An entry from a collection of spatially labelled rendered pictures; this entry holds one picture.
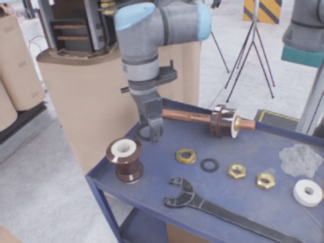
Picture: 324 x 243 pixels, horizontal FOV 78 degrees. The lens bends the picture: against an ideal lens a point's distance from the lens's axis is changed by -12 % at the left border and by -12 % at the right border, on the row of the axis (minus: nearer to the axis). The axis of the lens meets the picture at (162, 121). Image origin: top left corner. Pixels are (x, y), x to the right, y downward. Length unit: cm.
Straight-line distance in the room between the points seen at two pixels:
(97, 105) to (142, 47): 47
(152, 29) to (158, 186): 39
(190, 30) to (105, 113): 55
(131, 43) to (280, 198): 52
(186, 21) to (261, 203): 47
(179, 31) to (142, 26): 8
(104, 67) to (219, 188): 56
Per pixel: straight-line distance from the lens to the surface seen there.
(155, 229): 96
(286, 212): 62
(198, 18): 53
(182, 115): 77
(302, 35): 99
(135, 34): 49
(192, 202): 57
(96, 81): 86
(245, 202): 61
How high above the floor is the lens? 138
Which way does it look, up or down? 38 degrees down
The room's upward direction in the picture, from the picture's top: 5 degrees counter-clockwise
